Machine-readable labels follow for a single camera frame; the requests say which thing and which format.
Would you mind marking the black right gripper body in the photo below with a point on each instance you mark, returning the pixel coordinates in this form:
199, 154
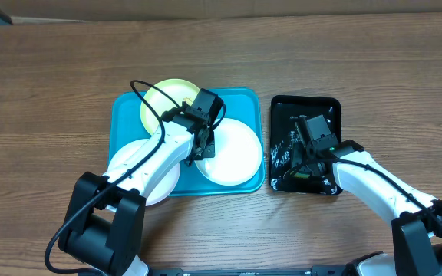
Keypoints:
298, 154

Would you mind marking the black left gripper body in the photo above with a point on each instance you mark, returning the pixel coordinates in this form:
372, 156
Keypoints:
198, 156

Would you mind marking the green yellow sponge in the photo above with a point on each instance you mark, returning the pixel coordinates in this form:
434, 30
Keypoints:
302, 176

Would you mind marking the white plate with pink rim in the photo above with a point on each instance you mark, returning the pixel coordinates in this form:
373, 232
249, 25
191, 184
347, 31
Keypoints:
166, 185

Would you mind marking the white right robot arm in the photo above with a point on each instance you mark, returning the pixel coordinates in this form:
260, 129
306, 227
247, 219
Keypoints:
415, 217

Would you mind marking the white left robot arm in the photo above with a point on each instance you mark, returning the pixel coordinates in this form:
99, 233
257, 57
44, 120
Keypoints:
104, 221

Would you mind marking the blue plastic tray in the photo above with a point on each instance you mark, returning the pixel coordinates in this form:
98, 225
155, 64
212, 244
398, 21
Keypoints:
242, 105

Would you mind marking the black water tray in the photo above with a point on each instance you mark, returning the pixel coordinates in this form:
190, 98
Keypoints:
284, 111

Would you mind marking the yellow-green plate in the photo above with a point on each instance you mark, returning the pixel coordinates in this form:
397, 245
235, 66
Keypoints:
178, 89

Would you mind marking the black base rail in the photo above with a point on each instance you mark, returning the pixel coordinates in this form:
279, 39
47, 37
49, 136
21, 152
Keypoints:
318, 270

